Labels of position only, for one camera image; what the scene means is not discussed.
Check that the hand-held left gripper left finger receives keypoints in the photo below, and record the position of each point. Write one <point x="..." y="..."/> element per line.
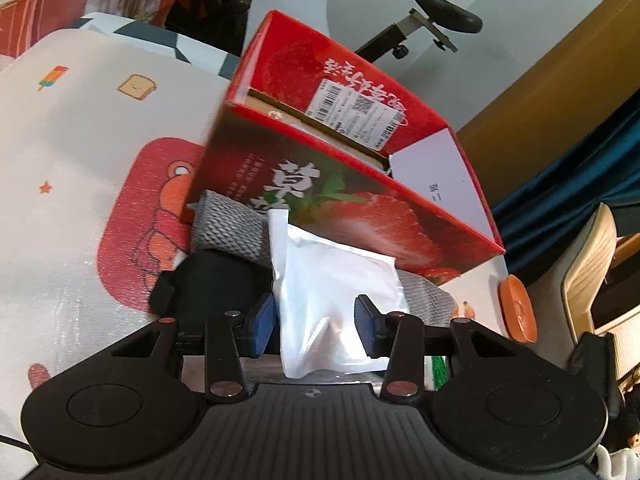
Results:
<point x="263" y="327"/>

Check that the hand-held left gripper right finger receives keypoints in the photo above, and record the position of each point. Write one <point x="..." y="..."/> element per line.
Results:
<point x="366" y="327"/>

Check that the white plastic packet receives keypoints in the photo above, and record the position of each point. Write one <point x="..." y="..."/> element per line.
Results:
<point x="325" y="285"/>

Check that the black fabric eye mask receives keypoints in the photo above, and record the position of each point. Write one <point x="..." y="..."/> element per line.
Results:
<point x="210" y="280"/>

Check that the grey knit cloth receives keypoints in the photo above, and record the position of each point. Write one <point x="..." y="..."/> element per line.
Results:
<point x="225" y="225"/>

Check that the red strawberry cardboard box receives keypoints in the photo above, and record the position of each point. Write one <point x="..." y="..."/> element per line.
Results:
<point x="430" y="230"/>

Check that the orange round disc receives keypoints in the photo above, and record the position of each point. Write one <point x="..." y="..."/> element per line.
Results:
<point x="517" y="310"/>

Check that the beige chair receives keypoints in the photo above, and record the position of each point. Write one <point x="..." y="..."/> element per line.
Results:
<point x="590" y="270"/>

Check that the cartoon printed table mat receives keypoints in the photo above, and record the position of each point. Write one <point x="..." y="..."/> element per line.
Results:
<point x="75" y="160"/>

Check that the dark blue curtain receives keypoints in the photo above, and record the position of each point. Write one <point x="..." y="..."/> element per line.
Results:
<point x="575" y="185"/>

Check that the geometric patterned tablecloth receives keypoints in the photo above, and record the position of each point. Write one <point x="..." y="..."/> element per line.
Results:
<point x="200" y="45"/>

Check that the black exercise bike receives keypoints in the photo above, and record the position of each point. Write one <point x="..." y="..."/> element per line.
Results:
<point x="445" y="10"/>

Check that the wooden door frame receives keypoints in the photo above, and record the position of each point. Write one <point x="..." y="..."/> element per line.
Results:
<point x="575" y="85"/>

